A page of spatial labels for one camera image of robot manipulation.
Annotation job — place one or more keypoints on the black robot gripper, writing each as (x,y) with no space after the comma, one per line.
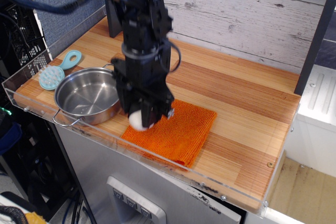
(141,83)

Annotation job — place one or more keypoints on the white plush egg black band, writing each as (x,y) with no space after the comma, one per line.
(135,120)

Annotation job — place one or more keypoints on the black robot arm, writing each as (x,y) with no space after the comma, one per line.
(145,24)

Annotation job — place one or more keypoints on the silver metal pot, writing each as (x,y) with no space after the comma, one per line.
(88,95)

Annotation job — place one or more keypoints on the orange folded towel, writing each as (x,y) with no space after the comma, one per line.
(178,139)

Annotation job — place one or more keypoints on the clear acrylic table guard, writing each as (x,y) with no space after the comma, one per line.
(255,106)

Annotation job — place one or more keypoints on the stainless steel dispenser cabinet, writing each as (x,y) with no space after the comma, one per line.
(93,163)

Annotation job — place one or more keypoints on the light blue scrub brush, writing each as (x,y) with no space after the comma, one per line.
(51,76)

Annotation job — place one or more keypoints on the black plastic crate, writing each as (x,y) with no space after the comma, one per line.
(21,39)

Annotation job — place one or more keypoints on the yellow object bottom left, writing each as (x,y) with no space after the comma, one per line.
(34,218)

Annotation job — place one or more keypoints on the white side cabinet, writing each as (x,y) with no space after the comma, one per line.
(311,139)

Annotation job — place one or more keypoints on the dark grey right post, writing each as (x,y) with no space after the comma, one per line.
(318,37)

